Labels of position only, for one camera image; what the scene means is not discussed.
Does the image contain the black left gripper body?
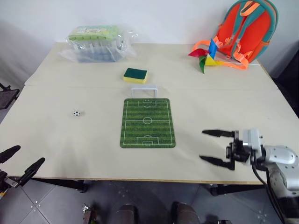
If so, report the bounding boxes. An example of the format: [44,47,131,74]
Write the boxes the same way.
[0,171,20,197]

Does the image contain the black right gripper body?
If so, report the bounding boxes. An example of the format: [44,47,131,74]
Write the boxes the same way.
[225,130,253,163]

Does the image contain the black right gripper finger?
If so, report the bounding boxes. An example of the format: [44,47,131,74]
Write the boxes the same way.
[199,155,235,171]
[201,128,236,139]

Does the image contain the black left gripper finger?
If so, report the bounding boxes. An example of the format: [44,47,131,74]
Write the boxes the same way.
[0,145,21,164]
[19,157,46,187]

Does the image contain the green soccer field mat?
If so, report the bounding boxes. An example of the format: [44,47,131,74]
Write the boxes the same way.
[120,98,177,149]

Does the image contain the black metal stand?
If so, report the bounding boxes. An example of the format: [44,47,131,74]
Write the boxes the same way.
[0,82,21,111]

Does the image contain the dark rounded brown shape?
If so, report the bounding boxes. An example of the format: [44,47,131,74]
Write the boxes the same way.
[115,203,139,224]
[171,201,201,224]

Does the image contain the small dark mottled object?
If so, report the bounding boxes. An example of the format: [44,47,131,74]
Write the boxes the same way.
[82,203,98,224]

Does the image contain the colourful paper pinwheel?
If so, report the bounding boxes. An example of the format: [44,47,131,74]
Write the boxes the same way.
[187,38,223,75]

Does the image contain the yellow green sponge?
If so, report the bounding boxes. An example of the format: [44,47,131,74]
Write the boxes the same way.
[122,67,150,84]

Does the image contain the orange teal backpack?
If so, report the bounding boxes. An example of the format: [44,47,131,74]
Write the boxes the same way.
[192,0,280,71]

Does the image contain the clear plastic bag with box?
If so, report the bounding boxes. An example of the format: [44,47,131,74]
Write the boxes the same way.
[58,24,138,64]

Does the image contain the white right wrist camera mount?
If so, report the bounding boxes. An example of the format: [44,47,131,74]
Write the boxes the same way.
[242,127,263,156]

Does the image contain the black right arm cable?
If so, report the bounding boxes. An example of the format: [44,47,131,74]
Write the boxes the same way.
[251,156,287,224]

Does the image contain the dark furniture at wall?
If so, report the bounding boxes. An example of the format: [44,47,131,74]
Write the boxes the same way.
[268,39,299,114]

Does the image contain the small white goal frame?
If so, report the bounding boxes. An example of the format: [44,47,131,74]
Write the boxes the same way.
[130,84,158,99]

